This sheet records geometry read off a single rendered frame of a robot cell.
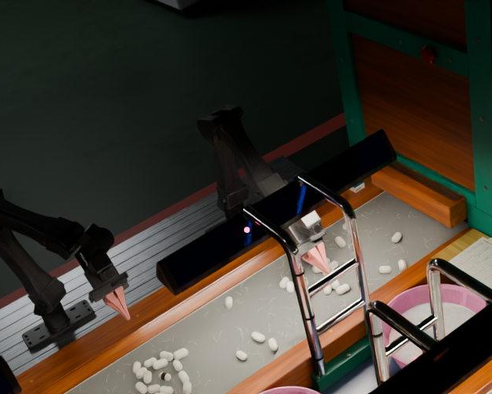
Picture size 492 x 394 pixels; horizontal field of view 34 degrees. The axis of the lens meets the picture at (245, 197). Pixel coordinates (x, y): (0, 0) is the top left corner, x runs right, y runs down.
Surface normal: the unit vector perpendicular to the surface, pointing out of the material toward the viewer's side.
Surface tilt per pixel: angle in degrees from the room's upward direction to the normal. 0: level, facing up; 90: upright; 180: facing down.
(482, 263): 0
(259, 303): 0
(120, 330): 0
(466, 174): 90
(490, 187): 90
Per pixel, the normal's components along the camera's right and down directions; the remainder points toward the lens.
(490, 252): -0.21, -0.79
